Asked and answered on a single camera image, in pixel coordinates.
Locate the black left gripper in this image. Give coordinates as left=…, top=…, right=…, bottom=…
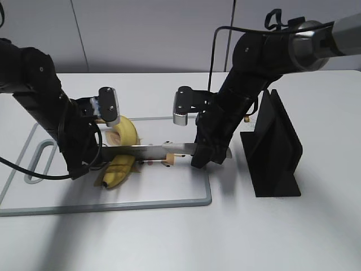
left=56, top=97, right=101, bottom=180

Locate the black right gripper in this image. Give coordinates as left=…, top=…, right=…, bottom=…
left=191, top=86, right=258, bottom=169

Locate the white-handled kitchen knife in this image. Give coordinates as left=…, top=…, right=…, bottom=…
left=100, top=142, right=234, bottom=164

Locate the yellow banana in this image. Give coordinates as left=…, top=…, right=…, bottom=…
left=97, top=115, right=140, bottom=191

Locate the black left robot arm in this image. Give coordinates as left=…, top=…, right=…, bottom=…
left=1, top=38, right=102, bottom=180

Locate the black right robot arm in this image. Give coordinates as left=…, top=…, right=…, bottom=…
left=191, top=14, right=360, bottom=168

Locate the white grey-rimmed cutting board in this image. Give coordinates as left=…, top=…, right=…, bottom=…
left=1, top=117, right=212, bottom=217

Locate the black knife stand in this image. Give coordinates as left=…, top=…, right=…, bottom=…
left=240, top=89, right=303, bottom=197

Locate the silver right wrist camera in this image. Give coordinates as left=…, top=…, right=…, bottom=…
left=173, top=86, right=215, bottom=126

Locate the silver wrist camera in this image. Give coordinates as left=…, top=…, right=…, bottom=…
left=173, top=86, right=215, bottom=126
left=90, top=86, right=120, bottom=127

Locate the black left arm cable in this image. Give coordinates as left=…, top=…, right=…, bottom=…
left=0, top=121, right=103, bottom=181

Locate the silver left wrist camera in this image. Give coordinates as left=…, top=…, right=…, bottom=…
left=90, top=86, right=120, bottom=127

